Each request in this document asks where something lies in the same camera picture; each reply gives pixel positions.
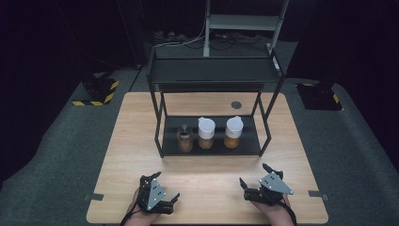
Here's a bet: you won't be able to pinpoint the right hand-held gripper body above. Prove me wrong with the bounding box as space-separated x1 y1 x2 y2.
244 170 295 207

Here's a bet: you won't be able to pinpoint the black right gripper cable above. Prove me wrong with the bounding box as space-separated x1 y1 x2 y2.
278 200 298 226

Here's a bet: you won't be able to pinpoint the person's left hand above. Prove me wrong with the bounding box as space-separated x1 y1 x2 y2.
123 187 162 226

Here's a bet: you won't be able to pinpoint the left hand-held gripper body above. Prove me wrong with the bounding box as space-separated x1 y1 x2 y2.
136 174 175 216

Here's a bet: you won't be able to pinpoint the dark power strip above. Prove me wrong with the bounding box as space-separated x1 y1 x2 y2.
153 30 186 44

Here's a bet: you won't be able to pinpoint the black two-tier metal shelf rack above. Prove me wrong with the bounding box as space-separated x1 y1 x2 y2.
146 46 287 159

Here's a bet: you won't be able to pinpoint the white floor cable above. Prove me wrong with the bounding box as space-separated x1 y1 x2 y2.
152 17 209 49

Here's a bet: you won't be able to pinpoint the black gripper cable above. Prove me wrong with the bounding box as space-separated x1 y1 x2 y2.
120 203 142 226
278 200 298 226

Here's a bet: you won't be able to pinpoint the black floor cables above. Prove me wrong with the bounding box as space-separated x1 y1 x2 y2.
184 30 271 52

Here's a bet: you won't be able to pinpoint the grey tape strip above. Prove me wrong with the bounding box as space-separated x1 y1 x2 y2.
84 192 104 202
308 189 329 202

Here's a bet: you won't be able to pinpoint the person's right hand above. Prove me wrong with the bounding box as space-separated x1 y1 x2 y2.
249 193 297 226

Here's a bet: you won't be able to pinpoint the black yellow striped stand base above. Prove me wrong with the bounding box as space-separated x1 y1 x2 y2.
72 73 120 107
295 82 343 111

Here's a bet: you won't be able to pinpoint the white metal stand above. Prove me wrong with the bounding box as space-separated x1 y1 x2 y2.
202 0 290 58

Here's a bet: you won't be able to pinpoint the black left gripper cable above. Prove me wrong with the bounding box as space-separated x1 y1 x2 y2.
120 203 142 226

